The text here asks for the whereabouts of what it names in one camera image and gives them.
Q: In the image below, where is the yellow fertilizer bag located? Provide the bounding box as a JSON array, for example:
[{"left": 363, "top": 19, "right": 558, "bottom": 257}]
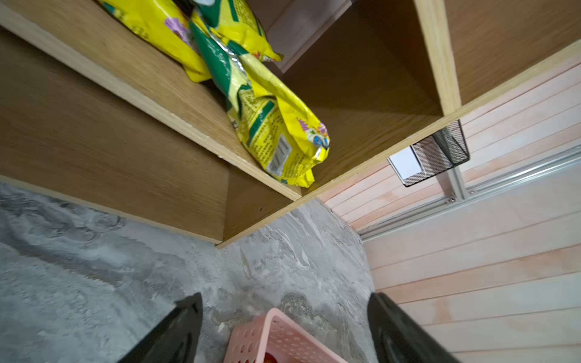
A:
[
  {"left": 190, "top": 1, "right": 331, "bottom": 188},
  {"left": 99, "top": 0, "right": 211, "bottom": 83}
]

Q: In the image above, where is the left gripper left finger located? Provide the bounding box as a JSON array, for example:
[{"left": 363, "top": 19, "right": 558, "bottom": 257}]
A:
[{"left": 118, "top": 292, "right": 203, "bottom": 363}]

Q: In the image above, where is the wooden three-tier shelf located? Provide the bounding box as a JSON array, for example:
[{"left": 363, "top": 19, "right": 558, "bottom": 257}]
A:
[{"left": 1, "top": 1, "right": 580, "bottom": 247}]

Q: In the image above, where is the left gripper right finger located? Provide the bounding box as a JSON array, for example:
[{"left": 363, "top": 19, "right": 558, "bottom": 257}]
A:
[{"left": 367, "top": 293, "right": 458, "bottom": 363}]

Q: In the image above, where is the black mesh wall shelf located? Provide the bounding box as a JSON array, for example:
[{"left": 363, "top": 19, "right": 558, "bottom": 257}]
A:
[{"left": 399, "top": 119, "right": 470, "bottom": 188}]

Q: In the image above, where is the white hardcover book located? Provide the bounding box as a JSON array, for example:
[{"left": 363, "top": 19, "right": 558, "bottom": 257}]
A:
[{"left": 388, "top": 147, "right": 424, "bottom": 185}]

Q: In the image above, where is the pink plastic basket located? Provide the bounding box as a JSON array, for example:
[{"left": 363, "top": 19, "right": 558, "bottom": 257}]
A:
[{"left": 224, "top": 308, "right": 344, "bottom": 362}]

